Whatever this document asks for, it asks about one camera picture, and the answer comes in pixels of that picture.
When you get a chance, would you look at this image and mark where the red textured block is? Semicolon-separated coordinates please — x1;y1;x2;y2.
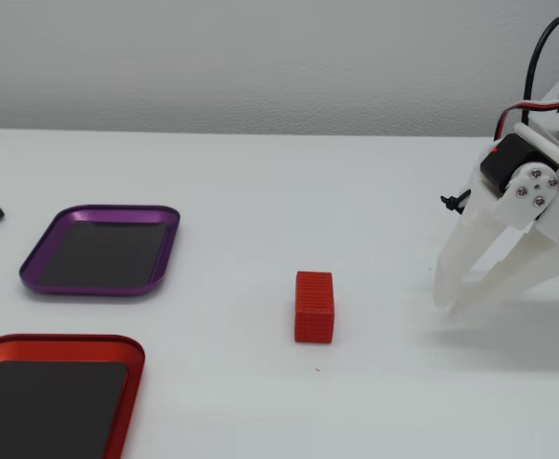
293;271;334;344

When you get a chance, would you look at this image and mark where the black zip tie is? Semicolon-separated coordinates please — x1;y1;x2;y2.
440;188;472;217

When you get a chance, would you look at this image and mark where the purple metal tray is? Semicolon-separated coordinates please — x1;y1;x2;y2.
18;204;182;297

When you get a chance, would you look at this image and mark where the red metal tray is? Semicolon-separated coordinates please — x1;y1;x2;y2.
0;333;146;459

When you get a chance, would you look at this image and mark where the red white black servo wire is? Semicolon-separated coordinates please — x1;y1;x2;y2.
492;90;559;143

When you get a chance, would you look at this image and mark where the black cable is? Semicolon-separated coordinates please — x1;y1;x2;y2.
524;13;559;130

